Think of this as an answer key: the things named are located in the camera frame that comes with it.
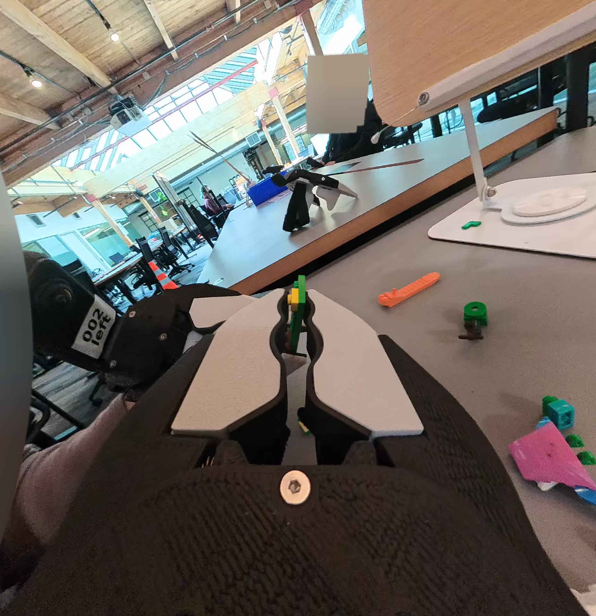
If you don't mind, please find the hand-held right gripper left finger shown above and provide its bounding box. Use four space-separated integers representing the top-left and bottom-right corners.
171 289 287 437

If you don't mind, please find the pink lego assembly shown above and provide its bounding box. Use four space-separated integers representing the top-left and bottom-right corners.
508 395 596 512

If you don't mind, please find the long green lego plate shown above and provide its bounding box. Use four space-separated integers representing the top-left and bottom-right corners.
284 274 309 358

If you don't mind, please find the ceiling mounted projector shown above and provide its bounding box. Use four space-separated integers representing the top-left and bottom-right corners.
108 95 144 131

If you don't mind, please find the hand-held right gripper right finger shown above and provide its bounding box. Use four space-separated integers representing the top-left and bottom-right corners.
307 289 425 439

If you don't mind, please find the wooden desk lamp white base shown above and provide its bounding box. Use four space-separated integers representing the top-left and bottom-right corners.
362 0 596 261

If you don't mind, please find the spare hand-held gripper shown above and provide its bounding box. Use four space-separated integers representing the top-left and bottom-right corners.
261 165 359 233

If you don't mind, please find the orange brick separator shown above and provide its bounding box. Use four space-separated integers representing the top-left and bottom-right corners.
377 272 442 308

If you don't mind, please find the orange traffic cone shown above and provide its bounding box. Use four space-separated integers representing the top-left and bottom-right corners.
148 262 179 291

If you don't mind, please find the blue storage bin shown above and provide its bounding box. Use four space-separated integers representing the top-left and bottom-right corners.
247 178 289 208

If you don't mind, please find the green round brown lego piece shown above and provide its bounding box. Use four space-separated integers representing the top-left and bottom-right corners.
458 301 489 343

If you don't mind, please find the person's left forearm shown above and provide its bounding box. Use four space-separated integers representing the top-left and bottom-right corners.
0 387 140 590

